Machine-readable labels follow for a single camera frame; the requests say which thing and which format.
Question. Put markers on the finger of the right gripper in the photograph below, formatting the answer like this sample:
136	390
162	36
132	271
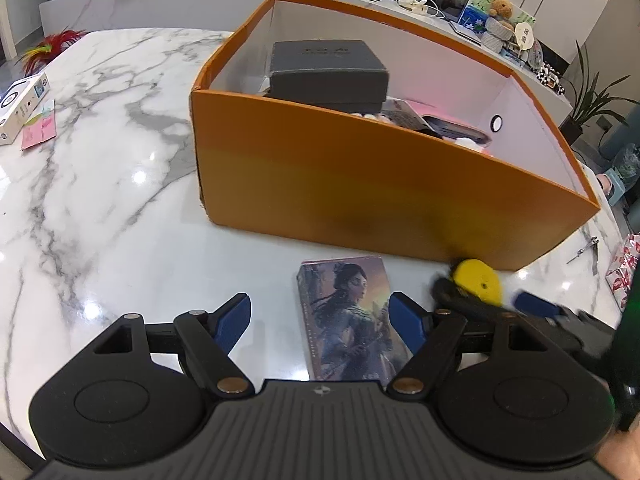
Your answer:
532	305
447	294

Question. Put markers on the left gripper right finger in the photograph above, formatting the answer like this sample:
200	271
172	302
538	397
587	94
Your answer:
432	338

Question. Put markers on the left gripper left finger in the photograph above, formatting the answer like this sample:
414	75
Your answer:
206	340

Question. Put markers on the yellow tape measure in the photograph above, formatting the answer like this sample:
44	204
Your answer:
479	279

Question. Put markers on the illustrated card box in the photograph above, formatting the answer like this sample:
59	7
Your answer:
347	321

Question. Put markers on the dark grey gift box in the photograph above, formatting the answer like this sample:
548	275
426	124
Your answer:
338	74

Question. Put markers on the red white gift wrap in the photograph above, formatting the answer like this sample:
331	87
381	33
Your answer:
621	269

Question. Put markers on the metal nail clipper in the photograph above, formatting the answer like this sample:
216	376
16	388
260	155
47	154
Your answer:
593	247

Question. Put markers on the large orange storage box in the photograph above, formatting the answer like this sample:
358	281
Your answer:
305	172

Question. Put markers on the green potted plant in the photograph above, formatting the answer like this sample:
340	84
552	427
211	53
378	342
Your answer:
589	101

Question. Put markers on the pink sticky note pack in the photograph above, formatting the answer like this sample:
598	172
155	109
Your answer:
40	127

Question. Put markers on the small teddy bear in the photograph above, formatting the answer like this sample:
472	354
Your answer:
500	10

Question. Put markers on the white power strip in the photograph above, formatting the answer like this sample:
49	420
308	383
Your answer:
423	7

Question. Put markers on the white product box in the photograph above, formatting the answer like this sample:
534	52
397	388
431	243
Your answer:
19	102

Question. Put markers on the red feather toy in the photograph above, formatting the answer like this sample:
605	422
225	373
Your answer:
35	58

